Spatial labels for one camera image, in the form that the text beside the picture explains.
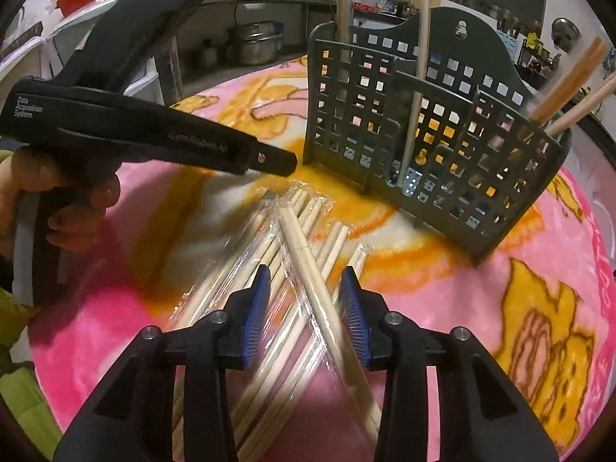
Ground blue knife block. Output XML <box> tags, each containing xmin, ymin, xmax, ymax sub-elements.
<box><xmin>495</xmin><ymin>29</ymin><xmax>526</xmax><ymax>64</ymax></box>

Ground stacked stainless steel pots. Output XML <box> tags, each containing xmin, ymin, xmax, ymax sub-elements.
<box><xmin>228</xmin><ymin>19</ymin><xmax>285</xmax><ymax>67</ymax></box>

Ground row of windowsill jars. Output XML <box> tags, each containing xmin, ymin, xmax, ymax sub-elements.
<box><xmin>443</xmin><ymin>0</ymin><xmax>544</xmax><ymax>30</ymax></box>

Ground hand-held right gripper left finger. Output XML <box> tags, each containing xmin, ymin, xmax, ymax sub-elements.
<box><xmin>53</xmin><ymin>264</ymin><xmax>273</xmax><ymax>462</ymax></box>

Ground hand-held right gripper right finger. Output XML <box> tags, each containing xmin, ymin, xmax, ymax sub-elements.
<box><xmin>338</xmin><ymin>266</ymin><xmax>561</xmax><ymax>462</ymax></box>

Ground green plastic utensil basket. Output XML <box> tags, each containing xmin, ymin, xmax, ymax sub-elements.
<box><xmin>302</xmin><ymin>6</ymin><xmax>573</xmax><ymax>268</ymax></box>

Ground round metal pot lid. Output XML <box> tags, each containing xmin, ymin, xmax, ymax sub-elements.
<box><xmin>551</xmin><ymin>17</ymin><xmax>581</xmax><ymax>50</ymax></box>

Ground plastic drawer cabinet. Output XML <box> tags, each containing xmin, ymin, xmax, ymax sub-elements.
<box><xmin>0</xmin><ymin>7</ymin><xmax>159</xmax><ymax>107</ymax></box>

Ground person's left hand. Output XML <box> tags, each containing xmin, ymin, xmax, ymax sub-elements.
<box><xmin>0</xmin><ymin>149</ymin><xmax>122</xmax><ymax>255</ymax></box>

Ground pink printed blanket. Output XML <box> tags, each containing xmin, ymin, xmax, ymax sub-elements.
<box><xmin>26</xmin><ymin>53</ymin><xmax>616</xmax><ymax>462</ymax></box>

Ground metal kitchen shelf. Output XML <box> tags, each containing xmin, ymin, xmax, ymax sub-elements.
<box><xmin>159</xmin><ymin>0</ymin><xmax>338</xmax><ymax>107</ymax></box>

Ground pile of chopsticks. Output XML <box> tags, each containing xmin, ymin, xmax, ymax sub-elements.
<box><xmin>168</xmin><ymin>187</ymin><xmax>381</xmax><ymax>462</ymax></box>

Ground wooden chopstick pair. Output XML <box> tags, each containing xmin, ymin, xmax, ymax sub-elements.
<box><xmin>544</xmin><ymin>73</ymin><xmax>616</xmax><ymax>136</ymax></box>
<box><xmin>276</xmin><ymin>206</ymin><xmax>386</xmax><ymax>441</ymax></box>
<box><xmin>527</xmin><ymin>37</ymin><xmax>611</xmax><ymax>125</ymax></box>
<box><xmin>398</xmin><ymin>0</ymin><xmax>434</xmax><ymax>188</ymax></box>
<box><xmin>334</xmin><ymin>0</ymin><xmax>356</xmax><ymax>87</ymax></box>

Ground small steel pot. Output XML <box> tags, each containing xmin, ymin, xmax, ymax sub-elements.
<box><xmin>195</xmin><ymin>38</ymin><xmax>221</xmax><ymax>71</ymax></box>

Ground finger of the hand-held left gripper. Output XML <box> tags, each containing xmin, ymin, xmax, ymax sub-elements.
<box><xmin>62</xmin><ymin>0</ymin><xmax>229</xmax><ymax>94</ymax></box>
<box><xmin>248</xmin><ymin>141</ymin><xmax>298</xmax><ymax>177</ymax></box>

